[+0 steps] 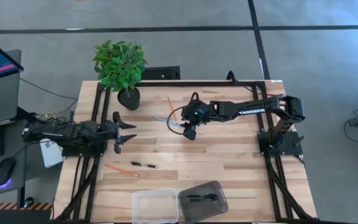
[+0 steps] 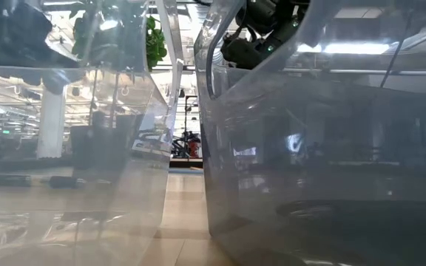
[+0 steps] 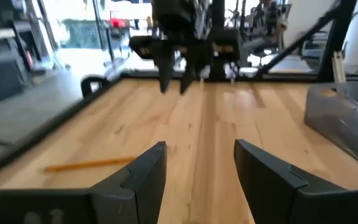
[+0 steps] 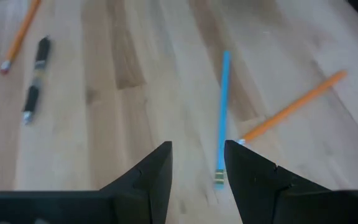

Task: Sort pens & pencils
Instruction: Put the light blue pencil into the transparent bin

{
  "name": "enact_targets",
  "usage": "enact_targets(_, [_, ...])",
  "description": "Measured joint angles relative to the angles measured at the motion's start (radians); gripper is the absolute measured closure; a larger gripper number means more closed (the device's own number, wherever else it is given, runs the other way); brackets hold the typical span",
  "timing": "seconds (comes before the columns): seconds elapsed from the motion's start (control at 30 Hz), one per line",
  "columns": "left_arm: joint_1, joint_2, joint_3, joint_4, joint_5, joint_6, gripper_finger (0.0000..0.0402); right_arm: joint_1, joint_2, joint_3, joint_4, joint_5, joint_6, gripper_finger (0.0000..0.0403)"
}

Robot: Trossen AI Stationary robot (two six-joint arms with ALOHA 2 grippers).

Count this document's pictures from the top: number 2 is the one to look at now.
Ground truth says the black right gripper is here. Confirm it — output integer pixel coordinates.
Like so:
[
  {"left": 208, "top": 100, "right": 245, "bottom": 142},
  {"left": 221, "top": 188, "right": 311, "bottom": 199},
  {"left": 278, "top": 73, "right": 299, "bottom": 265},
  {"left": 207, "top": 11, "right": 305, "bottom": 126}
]
[{"left": 220, "top": 35, "right": 274, "bottom": 71}]

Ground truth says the black stand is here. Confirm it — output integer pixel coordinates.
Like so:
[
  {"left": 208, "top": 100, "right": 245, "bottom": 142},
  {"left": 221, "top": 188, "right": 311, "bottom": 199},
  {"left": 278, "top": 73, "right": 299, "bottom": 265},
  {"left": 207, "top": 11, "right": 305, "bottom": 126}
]
[{"left": 182, "top": 95, "right": 200, "bottom": 160}]

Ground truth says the potted green plant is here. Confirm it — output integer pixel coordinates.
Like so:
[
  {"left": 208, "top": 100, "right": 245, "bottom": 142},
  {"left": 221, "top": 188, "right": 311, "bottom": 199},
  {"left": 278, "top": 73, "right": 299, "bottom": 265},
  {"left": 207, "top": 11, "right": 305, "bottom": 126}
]
[{"left": 70, "top": 7, "right": 169, "bottom": 171}]

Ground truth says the red and black machine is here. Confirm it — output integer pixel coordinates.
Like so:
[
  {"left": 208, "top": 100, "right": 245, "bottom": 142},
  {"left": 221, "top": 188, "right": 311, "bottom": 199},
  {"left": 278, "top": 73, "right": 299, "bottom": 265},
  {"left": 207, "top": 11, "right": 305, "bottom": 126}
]
[{"left": 171, "top": 132, "right": 203, "bottom": 160}]

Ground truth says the smoky grey plastic container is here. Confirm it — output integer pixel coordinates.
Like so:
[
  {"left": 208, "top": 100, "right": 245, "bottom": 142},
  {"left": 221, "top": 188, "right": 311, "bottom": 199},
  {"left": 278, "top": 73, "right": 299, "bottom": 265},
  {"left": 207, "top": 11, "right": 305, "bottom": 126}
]
[{"left": 193, "top": 0, "right": 426, "bottom": 266}]

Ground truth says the white column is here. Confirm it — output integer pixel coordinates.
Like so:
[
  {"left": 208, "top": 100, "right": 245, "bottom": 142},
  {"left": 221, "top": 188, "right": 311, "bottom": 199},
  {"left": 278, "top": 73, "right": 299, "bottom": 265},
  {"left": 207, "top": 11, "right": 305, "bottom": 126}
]
[{"left": 36, "top": 86, "right": 69, "bottom": 160}]

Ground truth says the clear plastic container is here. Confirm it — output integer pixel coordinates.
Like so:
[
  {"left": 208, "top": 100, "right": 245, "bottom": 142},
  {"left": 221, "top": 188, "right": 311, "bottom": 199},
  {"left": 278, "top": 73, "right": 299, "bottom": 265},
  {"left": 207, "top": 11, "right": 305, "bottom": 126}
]
[{"left": 0, "top": 0, "right": 185, "bottom": 266}]

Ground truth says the black aluminium table frame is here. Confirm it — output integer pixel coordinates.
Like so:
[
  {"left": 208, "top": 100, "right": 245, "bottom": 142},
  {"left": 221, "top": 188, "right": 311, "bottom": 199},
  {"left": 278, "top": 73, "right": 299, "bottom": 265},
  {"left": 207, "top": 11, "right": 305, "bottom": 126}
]
[{"left": 168, "top": 157, "right": 204, "bottom": 169}]

